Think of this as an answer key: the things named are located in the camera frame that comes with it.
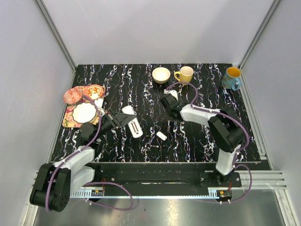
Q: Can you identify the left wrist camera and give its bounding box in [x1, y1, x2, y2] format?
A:
[94, 97, 105, 115]

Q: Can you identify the white remote battery cover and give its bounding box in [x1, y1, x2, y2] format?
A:
[156, 131, 167, 140]

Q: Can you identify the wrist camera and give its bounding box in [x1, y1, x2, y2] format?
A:
[94, 97, 105, 115]
[164, 89, 178, 100]

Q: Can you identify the blue butterfly mug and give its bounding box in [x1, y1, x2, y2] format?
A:
[222, 67, 241, 91]

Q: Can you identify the white remote control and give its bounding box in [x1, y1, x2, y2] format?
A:
[122, 105, 143, 138]

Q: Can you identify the yellow mug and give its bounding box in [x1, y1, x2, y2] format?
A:
[174, 66, 194, 83]

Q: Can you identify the floral rectangular tray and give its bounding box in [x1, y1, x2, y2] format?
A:
[62, 86, 106, 128]

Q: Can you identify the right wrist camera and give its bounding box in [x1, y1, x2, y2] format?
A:
[164, 89, 178, 100]

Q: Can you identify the aluminium rail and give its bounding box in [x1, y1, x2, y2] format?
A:
[238, 170, 287, 191]

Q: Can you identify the cream ceramic bowl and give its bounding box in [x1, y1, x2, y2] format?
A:
[152, 67, 170, 84]

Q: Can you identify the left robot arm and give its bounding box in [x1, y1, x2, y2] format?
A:
[29, 109, 136, 212]

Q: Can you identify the orange floral small bowl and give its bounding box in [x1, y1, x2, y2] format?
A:
[84, 84, 104, 100]

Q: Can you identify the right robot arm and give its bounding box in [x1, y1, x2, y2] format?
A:
[160, 93, 246, 186]

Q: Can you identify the white scalloped plate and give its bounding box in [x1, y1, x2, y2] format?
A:
[72, 103, 96, 123]

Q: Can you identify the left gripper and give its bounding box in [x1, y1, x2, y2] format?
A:
[94, 108, 136, 141]

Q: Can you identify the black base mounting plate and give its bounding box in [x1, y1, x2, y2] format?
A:
[74, 162, 243, 196]

